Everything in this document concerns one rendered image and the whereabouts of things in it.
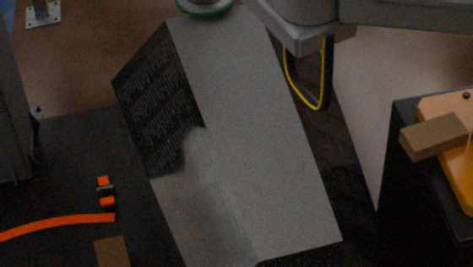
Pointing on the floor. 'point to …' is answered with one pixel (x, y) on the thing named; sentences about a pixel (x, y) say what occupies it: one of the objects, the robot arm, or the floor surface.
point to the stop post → (42, 13)
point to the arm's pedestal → (14, 117)
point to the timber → (112, 252)
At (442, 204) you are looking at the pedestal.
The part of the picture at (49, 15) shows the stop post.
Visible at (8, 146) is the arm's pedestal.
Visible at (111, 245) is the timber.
